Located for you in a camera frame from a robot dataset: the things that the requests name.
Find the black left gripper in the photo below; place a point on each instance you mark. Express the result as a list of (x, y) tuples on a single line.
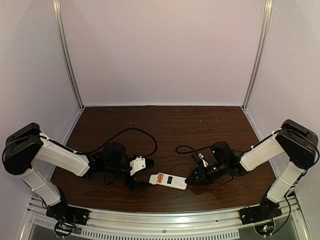
[(133, 180)]

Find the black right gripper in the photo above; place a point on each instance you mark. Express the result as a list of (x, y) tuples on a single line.
[(200, 175)]

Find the orange AA battery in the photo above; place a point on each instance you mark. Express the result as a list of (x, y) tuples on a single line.
[(160, 180), (160, 176)]

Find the white remote control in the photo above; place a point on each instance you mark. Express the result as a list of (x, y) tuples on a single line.
[(169, 181)]

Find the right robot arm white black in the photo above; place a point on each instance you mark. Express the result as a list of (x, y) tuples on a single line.
[(296, 143)]

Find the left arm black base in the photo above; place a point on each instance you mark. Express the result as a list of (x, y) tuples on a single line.
[(67, 216)]

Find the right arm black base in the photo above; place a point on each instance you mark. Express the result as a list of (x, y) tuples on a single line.
[(267, 210)]

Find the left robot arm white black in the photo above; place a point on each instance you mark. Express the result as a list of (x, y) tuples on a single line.
[(30, 144)]

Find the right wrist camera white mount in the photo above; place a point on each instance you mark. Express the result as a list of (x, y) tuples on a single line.
[(199, 159)]

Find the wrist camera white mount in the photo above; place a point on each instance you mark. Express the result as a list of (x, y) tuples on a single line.
[(141, 164), (199, 159)]

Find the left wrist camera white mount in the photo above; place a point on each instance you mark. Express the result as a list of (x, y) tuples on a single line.
[(141, 164)]

